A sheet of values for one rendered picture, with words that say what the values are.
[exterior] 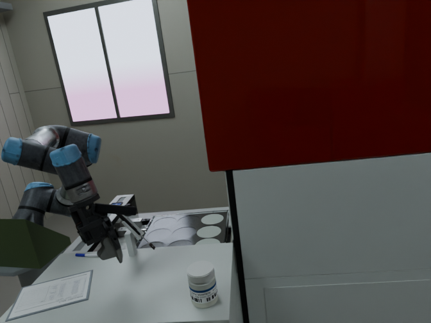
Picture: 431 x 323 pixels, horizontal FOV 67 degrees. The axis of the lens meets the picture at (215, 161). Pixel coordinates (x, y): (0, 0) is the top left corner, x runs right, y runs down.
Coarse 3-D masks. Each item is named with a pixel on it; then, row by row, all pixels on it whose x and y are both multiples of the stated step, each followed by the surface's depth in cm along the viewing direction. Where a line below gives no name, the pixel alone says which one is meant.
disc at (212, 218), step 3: (207, 216) 147; (210, 216) 147; (213, 216) 146; (216, 216) 146; (219, 216) 146; (222, 216) 145; (201, 219) 145; (204, 219) 144; (207, 219) 144; (210, 219) 144; (213, 219) 143; (216, 219) 143; (219, 219) 143; (222, 219) 142; (204, 222) 141; (207, 222) 141; (210, 222) 141; (213, 222) 140; (216, 222) 140
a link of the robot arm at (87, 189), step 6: (90, 180) 93; (78, 186) 86; (84, 186) 87; (90, 186) 88; (72, 192) 86; (78, 192) 87; (84, 192) 87; (90, 192) 88; (96, 192) 90; (72, 198) 87; (78, 198) 87; (84, 198) 87
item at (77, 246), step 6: (114, 198) 166; (120, 198) 166; (126, 198) 164; (108, 216) 146; (114, 216) 145; (78, 240) 126; (72, 246) 122; (78, 246) 123; (84, 246) 121; (90, 246) 121; (66, 252) 119; (72, 252) 118; (78, 252) 118; (84, 252) 117
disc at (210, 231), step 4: (204, 228) 136; (208, 228) 136; (212, 228) 135; (216, 228) 135; (200, 232) 133; (204, 232) 133; (208, 232) 132; (212, 232) 132; (216, 232) 132; (220, 232) 131; (200, 236) 130; (204, 236) 129; (208, 236) 129; (212, 236) 129
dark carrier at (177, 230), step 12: (168, 216) 152; (180, 216) 150; (192, 216) 149; (204, 216) 147; (156, 228) 141; (168, 228) 140; (180, 228) 139; (192, 228) 138; (144, 240) 132; (156, 240) 131; (168, 240) 130; (180, 240) 129; (192, 240) 128
